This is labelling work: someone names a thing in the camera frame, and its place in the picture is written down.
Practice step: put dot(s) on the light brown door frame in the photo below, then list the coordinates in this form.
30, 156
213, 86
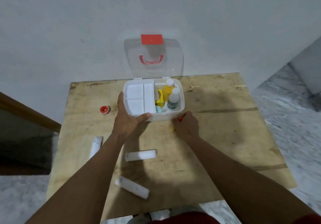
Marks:
30, 113

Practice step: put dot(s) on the teal striped bandage pack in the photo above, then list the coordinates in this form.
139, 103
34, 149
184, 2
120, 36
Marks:
158, 109

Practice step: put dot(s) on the white divided insert tray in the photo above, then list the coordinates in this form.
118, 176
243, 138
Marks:
135, 98

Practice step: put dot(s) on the white bottle green label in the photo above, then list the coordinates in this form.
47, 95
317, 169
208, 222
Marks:
173, 99

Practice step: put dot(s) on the short white gauze roll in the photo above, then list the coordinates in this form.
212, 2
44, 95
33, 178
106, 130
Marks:
141, 155
132, 187

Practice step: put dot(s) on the person's grey shorts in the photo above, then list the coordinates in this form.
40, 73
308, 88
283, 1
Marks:
140, 218

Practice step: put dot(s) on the person's right forearm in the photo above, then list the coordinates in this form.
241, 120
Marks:
238, 181

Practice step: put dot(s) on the red tape roll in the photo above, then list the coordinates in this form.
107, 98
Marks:
104, 110

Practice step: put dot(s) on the long printed gauze roll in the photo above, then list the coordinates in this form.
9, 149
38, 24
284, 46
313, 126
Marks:
95, 146

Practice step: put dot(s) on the small yellow bottle red cap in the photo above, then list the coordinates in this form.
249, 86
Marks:
180, 117

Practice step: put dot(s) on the person's left forearm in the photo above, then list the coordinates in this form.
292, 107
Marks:
82, 186

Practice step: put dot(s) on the person's right hand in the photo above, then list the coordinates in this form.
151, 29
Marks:
186, 127

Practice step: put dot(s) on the dark brown door post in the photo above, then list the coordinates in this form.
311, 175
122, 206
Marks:
22, 171

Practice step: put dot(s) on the yellow bottle white cap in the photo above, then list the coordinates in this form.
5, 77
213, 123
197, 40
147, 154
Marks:
168, 89

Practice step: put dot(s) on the green and yellow carton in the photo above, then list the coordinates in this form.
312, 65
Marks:
160, 98

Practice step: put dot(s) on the person's left hand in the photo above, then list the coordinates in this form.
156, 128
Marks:
125, 126

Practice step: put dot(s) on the person's red shirt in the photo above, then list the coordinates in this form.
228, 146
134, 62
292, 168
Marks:
185, 218

